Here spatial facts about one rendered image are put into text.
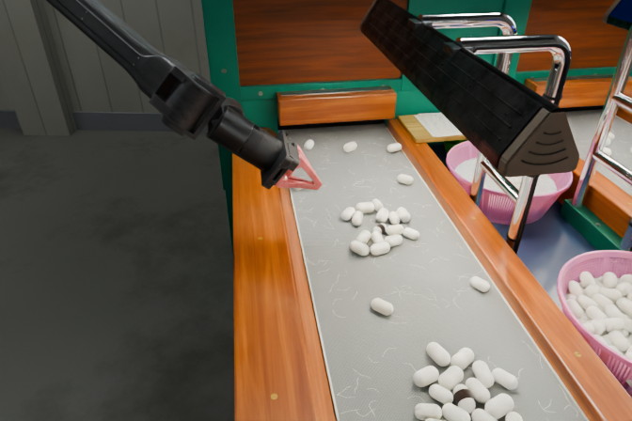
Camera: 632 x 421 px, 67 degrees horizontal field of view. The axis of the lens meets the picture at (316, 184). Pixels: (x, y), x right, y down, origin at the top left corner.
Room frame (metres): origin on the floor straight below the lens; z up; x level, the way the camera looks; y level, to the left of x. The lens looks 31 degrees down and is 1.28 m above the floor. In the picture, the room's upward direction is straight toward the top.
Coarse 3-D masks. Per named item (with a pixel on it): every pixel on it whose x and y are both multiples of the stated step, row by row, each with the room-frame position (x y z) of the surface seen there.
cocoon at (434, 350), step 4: (428, 344) 0.44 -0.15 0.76; (432, 344) 0.44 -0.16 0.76; (436, 344) 0.44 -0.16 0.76; (428, 348) 0.44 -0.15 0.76; (432, 348) 0.43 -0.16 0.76; (436, 348) 0.43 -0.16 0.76; (440, 348) 0.43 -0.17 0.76; (428, 352) 0.43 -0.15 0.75; (432, 352) 0.43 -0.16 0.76; (436, 352) 0.43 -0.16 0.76; (440, 352) 0.42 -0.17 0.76; (444, 352) 0.42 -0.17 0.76; (432, 356) 0.43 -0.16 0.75; (436, 356) 0.42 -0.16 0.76; (440, 356) 0.42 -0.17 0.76; (444, 356) 0.42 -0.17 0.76; (448, 356) 0.42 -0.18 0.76; (436, 360) 0.42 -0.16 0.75; (440, 360) 0.42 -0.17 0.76; (444, 360) 0.42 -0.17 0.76; (448, 360) 0.42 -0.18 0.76; (440, 364) 0.42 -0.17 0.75; (444, 364) 0.41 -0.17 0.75; (448, 364) 0.42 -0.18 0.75
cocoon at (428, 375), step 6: (426, 366) 0.41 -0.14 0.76; (432, 366) 0.40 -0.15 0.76; (420, 372) 0.39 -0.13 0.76; (426, 372) 0.39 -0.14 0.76; (432, 372) 0.39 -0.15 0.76; (414, 378) 0.39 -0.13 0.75; (420, 378) 0.39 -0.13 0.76; (426, 378) 0.39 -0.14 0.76; (432, 378) 0.39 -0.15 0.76; (420, 384) 0.38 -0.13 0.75; (426, 384) 0.38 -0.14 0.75
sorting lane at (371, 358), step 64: (384, 128) 1.19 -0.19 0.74; (320, 192) 0.86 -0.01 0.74; (384, 192) 0.86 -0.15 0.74; (320, 256) 0.65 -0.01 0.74; (384, 256) 0.65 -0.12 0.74; (448, 256) 0.65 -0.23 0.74; (320, 320) 0.50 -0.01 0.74; (384, 320) 0.50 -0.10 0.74; (448, 320) 0.50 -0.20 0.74; (512, 320) 0.50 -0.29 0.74; (384, 384) 0.39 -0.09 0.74
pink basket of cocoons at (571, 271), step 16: (592, 256) 0.62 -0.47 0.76; (608, 256) 0.62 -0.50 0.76; (624, 256) 0.62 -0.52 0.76; (560, 272) 0.57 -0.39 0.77; (576, 272) 0.60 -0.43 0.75; (592, 272) 0.61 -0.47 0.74; (608, 272) 0.61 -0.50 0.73; (560, 288) 0.54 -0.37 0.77; (576, 320) 0.47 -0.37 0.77; (592, 336) 0.44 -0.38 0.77; (608, 352) 0.42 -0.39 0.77; (608, 368) 0.43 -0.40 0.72; (624, 368) 0.41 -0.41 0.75; (624, 384) 0.41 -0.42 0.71
